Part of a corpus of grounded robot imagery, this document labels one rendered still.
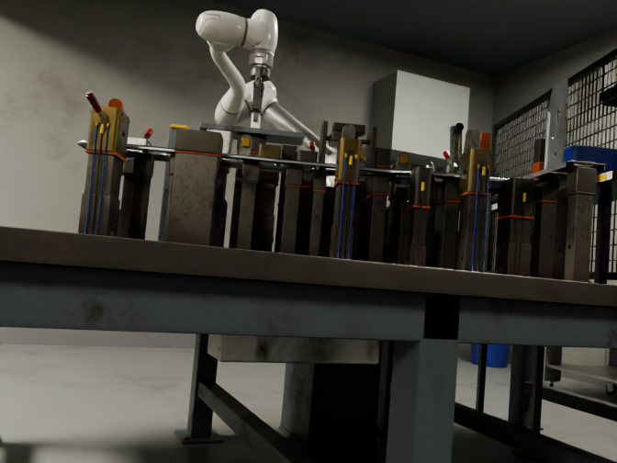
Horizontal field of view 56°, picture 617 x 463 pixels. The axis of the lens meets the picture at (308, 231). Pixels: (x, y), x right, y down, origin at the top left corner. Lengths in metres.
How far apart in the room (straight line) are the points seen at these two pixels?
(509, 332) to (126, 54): 4.21
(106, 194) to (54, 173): 3.10
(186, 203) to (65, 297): 0.83
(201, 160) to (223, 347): 0.64
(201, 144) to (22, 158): 3.20
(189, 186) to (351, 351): 0.66
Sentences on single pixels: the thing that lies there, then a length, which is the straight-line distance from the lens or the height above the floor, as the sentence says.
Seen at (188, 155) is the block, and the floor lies 0.96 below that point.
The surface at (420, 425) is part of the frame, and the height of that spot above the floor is 0.45.
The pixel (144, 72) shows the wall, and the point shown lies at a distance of 4.90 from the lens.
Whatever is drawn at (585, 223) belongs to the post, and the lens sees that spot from 1.57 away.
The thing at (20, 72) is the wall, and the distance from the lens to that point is 4.84.
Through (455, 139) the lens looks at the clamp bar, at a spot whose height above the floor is 1.17.
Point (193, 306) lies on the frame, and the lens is 0.81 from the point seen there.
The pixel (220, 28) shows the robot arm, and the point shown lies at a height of 1.50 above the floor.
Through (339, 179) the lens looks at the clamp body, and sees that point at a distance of 1.58.
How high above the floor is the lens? 0.68
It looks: 4 degrees up
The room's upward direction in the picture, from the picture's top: 5 degrees clockwise
